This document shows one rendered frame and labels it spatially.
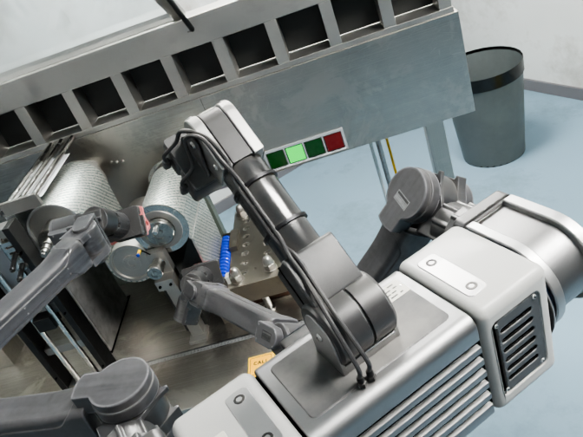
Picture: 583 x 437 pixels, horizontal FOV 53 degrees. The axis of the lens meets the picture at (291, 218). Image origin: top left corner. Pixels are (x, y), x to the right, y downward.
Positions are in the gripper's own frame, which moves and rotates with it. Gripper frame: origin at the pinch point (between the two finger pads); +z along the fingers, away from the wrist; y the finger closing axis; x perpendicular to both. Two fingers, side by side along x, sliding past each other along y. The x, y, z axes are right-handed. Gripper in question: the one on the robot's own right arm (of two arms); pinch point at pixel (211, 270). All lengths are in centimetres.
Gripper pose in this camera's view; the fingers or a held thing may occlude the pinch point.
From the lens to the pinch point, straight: 164.6
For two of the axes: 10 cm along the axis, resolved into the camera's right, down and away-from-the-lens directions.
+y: 9.5, -2.7, -1.3
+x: -2.8, -9.6, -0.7
